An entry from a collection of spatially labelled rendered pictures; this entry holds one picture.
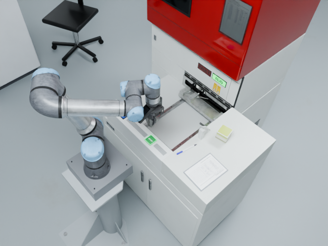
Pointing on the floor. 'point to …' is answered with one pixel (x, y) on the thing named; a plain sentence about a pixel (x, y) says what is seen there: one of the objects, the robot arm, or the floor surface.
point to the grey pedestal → (96, 219)
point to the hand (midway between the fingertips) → (149, 126)
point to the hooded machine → (14, 45)
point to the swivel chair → (72, 25)
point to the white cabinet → (191, 221)
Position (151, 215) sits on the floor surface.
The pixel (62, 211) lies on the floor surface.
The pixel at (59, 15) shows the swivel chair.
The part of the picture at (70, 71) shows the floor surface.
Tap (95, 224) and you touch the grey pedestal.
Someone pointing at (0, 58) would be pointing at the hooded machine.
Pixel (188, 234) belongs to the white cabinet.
